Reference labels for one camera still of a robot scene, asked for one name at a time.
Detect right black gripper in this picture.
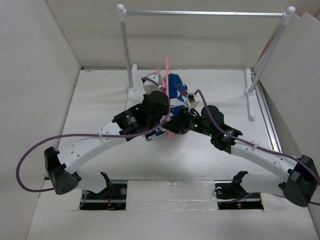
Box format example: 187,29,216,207
161,107,214,137

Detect blue patterned trousers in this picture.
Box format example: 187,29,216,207
145,73,189,141

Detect pink plastic hanger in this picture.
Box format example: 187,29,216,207
156,53,176,143

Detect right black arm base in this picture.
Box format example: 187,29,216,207
212,171,264,210

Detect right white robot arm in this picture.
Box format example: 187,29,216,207
163,105,318,207

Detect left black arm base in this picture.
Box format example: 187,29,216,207
79,172,128,211

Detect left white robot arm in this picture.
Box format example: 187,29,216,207
44,91,170,199

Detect white clothes rack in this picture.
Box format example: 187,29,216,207
116,3,296,122

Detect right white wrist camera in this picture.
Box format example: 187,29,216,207
186,92,200,111

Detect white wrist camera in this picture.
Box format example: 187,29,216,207
142,72,162,94
186,92,200,111

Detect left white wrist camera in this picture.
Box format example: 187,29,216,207
142,72,162,94

